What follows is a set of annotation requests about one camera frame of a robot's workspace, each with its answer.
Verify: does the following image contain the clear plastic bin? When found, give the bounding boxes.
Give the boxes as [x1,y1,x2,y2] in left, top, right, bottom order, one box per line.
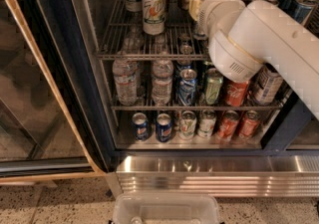
[113,192,220,224]

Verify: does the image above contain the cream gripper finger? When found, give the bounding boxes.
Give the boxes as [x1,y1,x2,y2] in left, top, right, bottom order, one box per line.
[188,0,201,21]

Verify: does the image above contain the front 7up tall can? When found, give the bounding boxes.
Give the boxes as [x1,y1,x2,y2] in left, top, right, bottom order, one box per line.
[142,0,165,35]

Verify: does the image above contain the right coke can bottom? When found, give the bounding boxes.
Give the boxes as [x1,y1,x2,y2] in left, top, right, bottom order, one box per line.
[237,111,260,138]

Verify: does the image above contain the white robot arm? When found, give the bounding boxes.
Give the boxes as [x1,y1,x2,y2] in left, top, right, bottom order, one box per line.
[188,0,319,118]

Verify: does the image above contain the wire shelf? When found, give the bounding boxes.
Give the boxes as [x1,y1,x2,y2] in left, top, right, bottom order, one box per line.
[97,0,319,62]
[111,92,284,112]

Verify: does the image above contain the left 7up can bottom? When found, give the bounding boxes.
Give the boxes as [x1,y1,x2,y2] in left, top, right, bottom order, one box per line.
[179,111,197,139]

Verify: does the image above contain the left water bottle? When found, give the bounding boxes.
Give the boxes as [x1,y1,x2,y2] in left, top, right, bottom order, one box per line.
[113,51,137,106]

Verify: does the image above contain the glass fridge door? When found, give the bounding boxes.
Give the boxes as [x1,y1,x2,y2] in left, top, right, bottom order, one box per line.
[0,0,108,184]

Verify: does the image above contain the blue pepsi can middle shelf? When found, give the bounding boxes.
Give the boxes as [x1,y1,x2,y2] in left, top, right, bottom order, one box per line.
[177,69,197,107]

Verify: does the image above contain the steel fridge base grille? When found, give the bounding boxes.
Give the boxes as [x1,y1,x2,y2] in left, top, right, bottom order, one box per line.
[106,156,319,197]

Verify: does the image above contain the right 7up can bottom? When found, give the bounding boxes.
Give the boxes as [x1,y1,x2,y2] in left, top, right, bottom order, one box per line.
[197,110,216,137]

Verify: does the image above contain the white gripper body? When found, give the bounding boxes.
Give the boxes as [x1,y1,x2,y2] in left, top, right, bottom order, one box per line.
[198,0,245,37]

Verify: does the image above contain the left coke can bottom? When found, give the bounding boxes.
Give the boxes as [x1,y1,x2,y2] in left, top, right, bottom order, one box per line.
[217,111,239,139]

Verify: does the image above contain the green can middle shelf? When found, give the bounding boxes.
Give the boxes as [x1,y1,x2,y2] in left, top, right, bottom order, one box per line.
[203,68,223,105]

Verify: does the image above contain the top wire shelf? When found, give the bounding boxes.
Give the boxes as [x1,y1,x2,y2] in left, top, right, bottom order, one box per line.
[97,0,319,62]

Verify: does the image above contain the middle wire shelf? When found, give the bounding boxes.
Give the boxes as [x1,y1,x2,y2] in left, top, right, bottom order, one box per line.
[111,92,284,112]

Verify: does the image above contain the coke can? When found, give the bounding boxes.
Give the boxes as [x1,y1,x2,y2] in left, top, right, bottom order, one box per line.
[237,111,260,138]
[217,111,239,139]

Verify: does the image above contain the right water bottle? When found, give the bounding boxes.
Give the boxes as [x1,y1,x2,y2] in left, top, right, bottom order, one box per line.
[152,52,173,106]

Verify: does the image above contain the red coca cola can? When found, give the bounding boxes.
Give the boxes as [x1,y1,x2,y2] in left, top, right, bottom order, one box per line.
[224,81,250,107]

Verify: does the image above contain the right pepsi can bottom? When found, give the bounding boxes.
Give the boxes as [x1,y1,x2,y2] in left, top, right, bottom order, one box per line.
[156,113,172,142]

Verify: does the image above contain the pepsi can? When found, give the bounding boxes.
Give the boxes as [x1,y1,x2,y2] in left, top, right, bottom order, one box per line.
[156,113,172,142]
[132,112,149,141]

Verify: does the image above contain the left pepsi can bottom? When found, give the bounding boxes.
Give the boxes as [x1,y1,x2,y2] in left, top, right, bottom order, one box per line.
[132,112,149,141]

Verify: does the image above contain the water bottle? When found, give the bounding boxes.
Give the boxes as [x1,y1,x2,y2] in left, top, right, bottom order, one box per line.
[113,51,137,106]
[152,52,173,106]

